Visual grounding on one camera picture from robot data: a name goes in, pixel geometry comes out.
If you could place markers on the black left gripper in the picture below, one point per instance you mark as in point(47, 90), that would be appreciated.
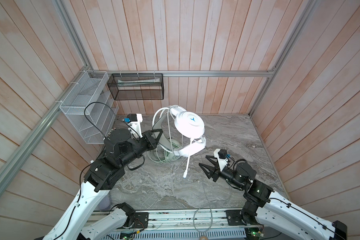
point(148, 136)

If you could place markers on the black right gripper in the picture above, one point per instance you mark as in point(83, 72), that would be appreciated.
point(213, 170)

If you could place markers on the mint green headphones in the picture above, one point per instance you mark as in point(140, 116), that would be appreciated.
point(167, 157)

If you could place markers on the white headphones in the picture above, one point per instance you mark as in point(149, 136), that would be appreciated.
point(188, 124)

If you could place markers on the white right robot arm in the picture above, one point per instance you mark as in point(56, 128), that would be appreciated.
point(266, 207)

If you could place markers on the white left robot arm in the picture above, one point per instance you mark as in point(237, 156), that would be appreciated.
point(120, 150)

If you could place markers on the lavender glasses case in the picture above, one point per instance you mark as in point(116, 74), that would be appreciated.
point(105, 203)

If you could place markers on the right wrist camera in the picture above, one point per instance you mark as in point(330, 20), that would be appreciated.
point(221, 156)

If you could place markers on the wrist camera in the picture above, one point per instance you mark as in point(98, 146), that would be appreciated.
point(134, 124)
point(221, 156)

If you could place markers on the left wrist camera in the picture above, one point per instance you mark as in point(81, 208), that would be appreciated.
point(134, 124)

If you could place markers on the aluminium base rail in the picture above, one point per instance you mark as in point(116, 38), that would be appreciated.
point(185, 224)

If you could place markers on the black wire mesh basket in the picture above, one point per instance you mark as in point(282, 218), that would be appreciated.
point(128, 87)

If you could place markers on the white wire mesh shelf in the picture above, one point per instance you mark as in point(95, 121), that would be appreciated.
point(89, 107)

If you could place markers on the aluminium wall rail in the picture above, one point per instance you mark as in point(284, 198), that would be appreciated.
point(254, 74)
point(15, 162)

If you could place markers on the aluminium left wall rail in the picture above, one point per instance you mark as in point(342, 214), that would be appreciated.
point(15, 162)

